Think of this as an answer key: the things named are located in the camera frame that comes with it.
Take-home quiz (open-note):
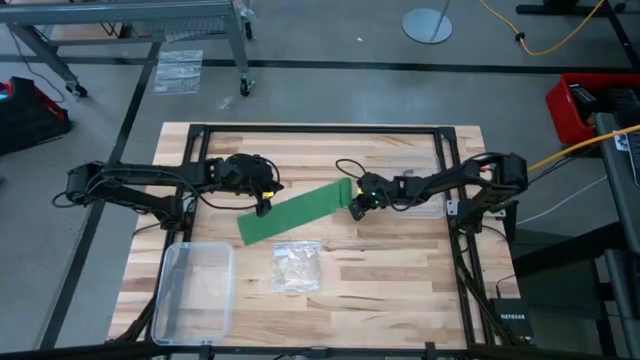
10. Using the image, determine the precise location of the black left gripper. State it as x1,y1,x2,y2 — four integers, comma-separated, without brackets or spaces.
214,152,282,218

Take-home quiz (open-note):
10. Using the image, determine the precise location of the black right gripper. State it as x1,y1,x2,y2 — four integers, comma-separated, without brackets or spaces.
348,172,404,221

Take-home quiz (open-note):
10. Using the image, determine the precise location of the green elastic bandage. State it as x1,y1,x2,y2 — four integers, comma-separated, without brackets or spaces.
236,177,354,246

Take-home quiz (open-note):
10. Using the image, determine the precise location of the clear plastic zip bag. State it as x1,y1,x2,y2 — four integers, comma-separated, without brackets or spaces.
272,240,323,294

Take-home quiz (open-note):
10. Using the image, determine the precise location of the clear plastic storage bin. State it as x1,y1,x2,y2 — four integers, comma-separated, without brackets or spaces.
151,241,235,346

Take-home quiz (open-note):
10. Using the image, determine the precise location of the clear plastic floor bag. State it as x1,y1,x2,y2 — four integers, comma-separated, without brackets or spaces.
153,49,205,96

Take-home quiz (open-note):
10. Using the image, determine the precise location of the round grey stand base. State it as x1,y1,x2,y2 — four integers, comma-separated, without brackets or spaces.
402,0,454,45

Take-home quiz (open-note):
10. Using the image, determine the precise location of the red plastic crate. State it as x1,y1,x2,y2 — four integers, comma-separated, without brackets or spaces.
545,73,640,146

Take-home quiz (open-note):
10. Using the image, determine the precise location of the black and red toolbox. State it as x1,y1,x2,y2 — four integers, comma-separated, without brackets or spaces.
0,76,72,156

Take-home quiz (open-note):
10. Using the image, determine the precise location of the black desk base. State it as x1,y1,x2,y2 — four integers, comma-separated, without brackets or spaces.
515,0,640,71

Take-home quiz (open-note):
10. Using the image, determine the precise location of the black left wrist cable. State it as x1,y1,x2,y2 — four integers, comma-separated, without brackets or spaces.
197,192,266,211

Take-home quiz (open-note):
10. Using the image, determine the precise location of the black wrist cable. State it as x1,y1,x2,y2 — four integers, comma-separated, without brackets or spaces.
335,158,370,182
197,192,266,211

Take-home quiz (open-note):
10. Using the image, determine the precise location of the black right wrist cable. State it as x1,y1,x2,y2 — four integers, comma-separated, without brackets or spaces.
335,158,370,182

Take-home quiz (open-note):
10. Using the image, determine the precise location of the black aluminium table frame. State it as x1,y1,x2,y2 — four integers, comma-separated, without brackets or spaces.
104,123,526,360

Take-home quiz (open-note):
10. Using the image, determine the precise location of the black network switch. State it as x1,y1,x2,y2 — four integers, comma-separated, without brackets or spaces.
489,298,534,339

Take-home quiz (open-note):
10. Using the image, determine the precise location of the white cable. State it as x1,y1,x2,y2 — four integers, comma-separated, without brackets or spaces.
514,175,609,226

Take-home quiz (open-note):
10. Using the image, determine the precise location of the thick yellow cable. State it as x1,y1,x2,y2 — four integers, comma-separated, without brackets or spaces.
527,123,640,174

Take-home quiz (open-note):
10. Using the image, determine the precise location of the thin yellow cable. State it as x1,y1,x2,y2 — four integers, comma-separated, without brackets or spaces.
479,0,606,57

